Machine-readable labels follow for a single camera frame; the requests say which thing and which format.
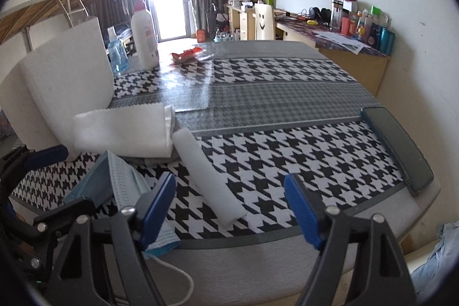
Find blue surgical face mask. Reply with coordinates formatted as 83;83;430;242
62;149;182;258

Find white foam sheet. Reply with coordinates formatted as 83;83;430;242
73;103;176;159

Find white foam roll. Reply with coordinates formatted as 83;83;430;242
171;128;247;228

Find white styrofoam box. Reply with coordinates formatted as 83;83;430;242
1;17;114;161

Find black smartphone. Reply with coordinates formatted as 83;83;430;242
360;106;434;196

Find blue sanitizer bottle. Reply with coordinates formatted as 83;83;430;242
107;26;130;76

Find metal bunk bed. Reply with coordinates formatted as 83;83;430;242
1;0;98;50

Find red snack wrapper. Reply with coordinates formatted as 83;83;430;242
170;46;213;65

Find white spray bottle red trigger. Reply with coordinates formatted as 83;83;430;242
131;0;159;70

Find houndstooth tablecloth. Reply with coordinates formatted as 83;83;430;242
8;40;442;306

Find wooden desk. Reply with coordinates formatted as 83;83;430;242
224;4;390;95

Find papers on desk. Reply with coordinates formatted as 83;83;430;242
314;31;367;55

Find teal bottle on desk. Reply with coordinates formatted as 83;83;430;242
379;27;395;56

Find wooden smiley face chair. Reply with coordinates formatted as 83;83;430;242
254;3;275;40

